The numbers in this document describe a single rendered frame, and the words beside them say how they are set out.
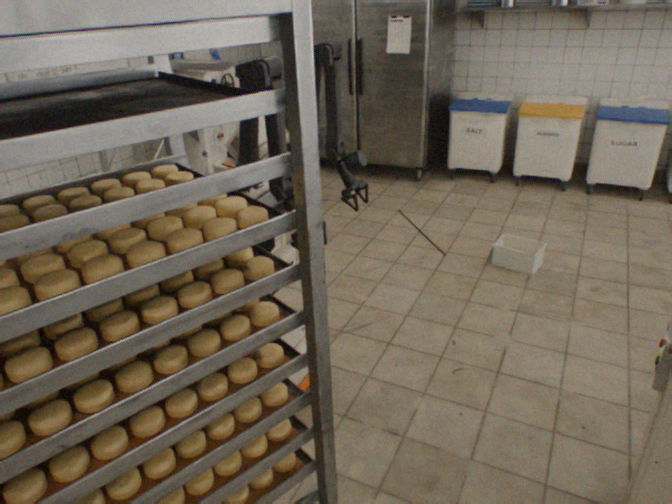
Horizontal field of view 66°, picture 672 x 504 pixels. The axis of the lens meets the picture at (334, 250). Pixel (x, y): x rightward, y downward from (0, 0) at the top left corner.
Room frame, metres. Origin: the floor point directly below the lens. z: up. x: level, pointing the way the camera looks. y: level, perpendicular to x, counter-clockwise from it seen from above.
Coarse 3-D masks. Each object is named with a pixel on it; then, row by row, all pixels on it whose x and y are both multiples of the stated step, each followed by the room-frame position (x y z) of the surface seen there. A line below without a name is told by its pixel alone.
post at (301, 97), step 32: (288, 32) 0.70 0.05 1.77; (288, 64) 0.71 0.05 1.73; (288, 96) 0.71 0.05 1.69; (320, 192) 0.71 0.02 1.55; (320, 224) 0.71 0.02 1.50; (320, 256) 0.71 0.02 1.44; (320, 288) 0.71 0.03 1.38; (320, 320) 0.70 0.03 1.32; (320, 352) 0.70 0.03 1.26; (320, 384) 0.70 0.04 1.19; (320, 416) 0.70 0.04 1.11; (320, 448) 0.70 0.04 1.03; (320, 480) 0.71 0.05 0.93
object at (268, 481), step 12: (288, 456) 0.73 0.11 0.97; (276, 468) 0.71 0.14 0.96; (288, 468) 0.71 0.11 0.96; (300, 468) 0.72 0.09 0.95; (252, 480) 0.68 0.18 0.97; (264, 480) 0.68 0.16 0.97; (276, 480) 0.69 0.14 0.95; (240, 492) 0.65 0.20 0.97; (252, 492) 0.67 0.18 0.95; (264, 492) 0.67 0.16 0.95
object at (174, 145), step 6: (150, 60) 1.05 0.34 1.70; (156, 60) 1.04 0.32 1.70; (162, 60) 1.05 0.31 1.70; (168, 138) 1.04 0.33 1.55; (174, 138) 1.05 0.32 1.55; (180, 138) 1.06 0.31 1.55; (168, 144) 1.05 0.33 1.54; (174, 144) 1.05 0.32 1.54; (180, 144) 1.05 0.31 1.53; (168, 150) 1.05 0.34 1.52; (174, 150) 1.04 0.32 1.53; (180, 150) 1.05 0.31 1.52
